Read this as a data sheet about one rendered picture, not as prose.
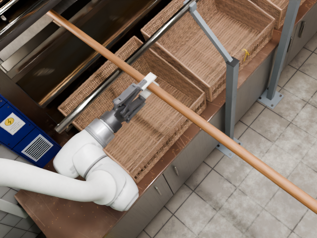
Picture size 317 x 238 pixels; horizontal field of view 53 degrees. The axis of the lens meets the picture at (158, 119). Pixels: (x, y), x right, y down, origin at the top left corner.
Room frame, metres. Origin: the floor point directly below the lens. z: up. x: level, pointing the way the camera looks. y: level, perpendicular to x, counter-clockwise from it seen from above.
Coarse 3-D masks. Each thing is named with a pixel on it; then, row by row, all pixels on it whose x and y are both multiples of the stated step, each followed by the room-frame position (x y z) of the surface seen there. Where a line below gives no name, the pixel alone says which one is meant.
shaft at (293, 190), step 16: (80, 32) 0.99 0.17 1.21; (96, 48) 0.88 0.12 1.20; (160, 96) 0.58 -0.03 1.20; (192, 112) 0.48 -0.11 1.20; (208, 128) 0.41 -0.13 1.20; (224, 144) 0.34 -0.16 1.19; (256, 160) 0.26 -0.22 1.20; (272, 176) 0.20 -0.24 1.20; (288, 192) 0.15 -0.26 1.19; (304, 192) 0.13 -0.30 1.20
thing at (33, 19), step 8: (8, 0) 1.07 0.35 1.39; (24, 0) 1.03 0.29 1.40; (32, 0) 1.00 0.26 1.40; (56, 0) 0.96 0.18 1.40; (16, 8) 1.00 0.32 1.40; (24, 8) 0.98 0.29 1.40; (40, 8) 0.93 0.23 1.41; (48, 8) 0.94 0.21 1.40; (8, 16) 0.97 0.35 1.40; (16, 16) 0.95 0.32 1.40; (32, 16) 0.91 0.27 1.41; (40, 16) 0.92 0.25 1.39; (0, 24) 0.95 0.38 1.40; (24, 24) 0.90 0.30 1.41; (32, 24) 0.90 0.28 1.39; (16, 32) 0.88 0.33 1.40; (8, 40) 0.86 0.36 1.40; (0, 48) 0.84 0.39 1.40
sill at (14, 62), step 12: (84, 0) 1.19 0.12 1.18; (96, 0) 1.19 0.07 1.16; (72, 12) 1.15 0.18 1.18; (84, 12) 1.15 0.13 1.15; (36, 36) 1.09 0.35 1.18; (48, 36) 1.06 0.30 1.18; (24, 48) 1.05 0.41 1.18; (36, 48) 1.03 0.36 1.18; (12, 60) 1.01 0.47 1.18; (24, 60) 0.99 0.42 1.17; (12, 72) 0.96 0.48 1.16
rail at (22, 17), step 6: (42, 0) 0.94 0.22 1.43; (48, 0) 0.95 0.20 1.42; (30, 6) 0.94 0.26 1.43; (36, 6) 0.93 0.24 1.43; (42, 6) 0.94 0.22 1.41; (24, 12) 0.92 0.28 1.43; (30, 12) 0.92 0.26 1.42; (18, 18) 0.90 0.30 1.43; (24, 18) 0.90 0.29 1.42; (12, 24) 0.89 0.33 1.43; (18, 24) 0.89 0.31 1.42; (0, 30) 0.88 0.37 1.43; (6, 30) 0.87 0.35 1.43; (12, 30) 0.88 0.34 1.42; (0, 36) 0.86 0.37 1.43
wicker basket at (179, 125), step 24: (120, 48) 1.16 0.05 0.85; (96, 72) 1.07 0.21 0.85; (144, 72) 1.13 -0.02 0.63; (168, 72) 1.01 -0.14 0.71; (72, 96) 0.99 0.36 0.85; (192, 96) 0.88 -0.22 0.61; (144, 120) 0.86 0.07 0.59; (168, 120) 0.81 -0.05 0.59; (120, 144) 0.78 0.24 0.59; (144, 144) 0.73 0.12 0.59; (168, 144) 0.66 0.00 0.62; (144, 168) 0.58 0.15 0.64
